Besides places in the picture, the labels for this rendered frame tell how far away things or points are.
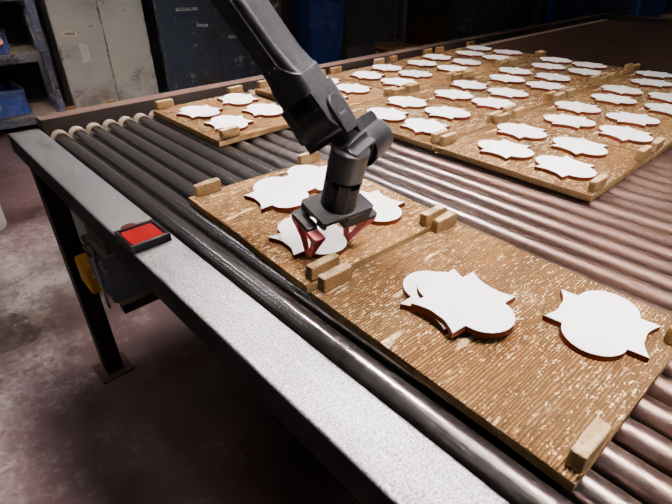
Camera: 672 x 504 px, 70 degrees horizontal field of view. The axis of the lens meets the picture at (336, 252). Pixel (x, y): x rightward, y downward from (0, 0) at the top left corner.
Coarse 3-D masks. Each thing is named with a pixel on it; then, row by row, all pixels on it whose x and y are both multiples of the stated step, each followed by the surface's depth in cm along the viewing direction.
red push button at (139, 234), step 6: (138, 228) 90; (144, 228) 90; (150, 228) 90; (156, 228) 90; (126, 234) 88; (132, 234) 88; (138, 234) 88; (144, 234) 88; (150, 234) 88; (156, 234) 88; (132, 240) 86; (138, 240) 86
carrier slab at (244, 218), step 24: (288, 168) 113; (216, 192) 102; (240, 192) 102; (384, 192) 102; (216, 216) 93; (240, 216) 93; (264, 216) 93; (288, 216) 93; (312, 216) 93; (408, 216) 93; (240, 240) 87; (264, 240) 85; (360, 240) 85; (384, 240) 85; (408, 240) 86; (288, 264) 78; (360, 264) 80; (312, 288) 74
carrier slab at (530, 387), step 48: (432, 240) 85; (480, 240) 85; (336, 288) 73; (384, 288) 73; (528, 288) 73; (576, 288) 73; (384, 336) 64; (432, 336) 64; (528, 336) 64; (432, 384) 58; (480, 384) 57; (528, 384) 57; (576, 384) 57; (624, 384) 57; (528, 432) 51; (576, 432) 51; (576, 480) 47
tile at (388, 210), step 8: (360, 192) 99; (376, 192) 99; (376, 200) 96; (384, 200) 96; (392, 200) 96; (376, 208) 93; (384, 208) 93; (392, 208) 93; (376, 216) 90; (384, 216) 90; (392, 216) 90; (400, 216) 91; (376, 224) 89; (384, 224) 89
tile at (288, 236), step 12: (288, 228) 87; (336, 228) 87; (276, 240) 84; (288, 240) 83; (300, 240) 83; (324, 240) 83; (336, 240) 83; (300, 252) 80; (324, 252) 80; (336, 252) 80
